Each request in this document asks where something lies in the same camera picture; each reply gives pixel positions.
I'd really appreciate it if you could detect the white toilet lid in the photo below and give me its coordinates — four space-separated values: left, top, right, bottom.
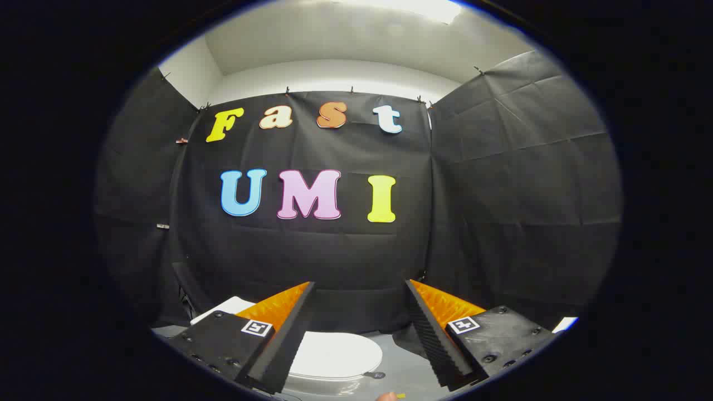
289 332 384 380

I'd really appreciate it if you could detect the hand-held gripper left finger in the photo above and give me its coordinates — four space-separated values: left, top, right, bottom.
166 281 316 395

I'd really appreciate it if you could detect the white box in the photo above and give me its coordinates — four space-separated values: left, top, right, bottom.
191 297 255 326

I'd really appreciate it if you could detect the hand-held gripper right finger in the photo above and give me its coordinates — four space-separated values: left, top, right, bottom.
405 279 559 392

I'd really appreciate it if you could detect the black backdrop cloth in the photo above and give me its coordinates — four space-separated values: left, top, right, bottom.
95 51 623 335

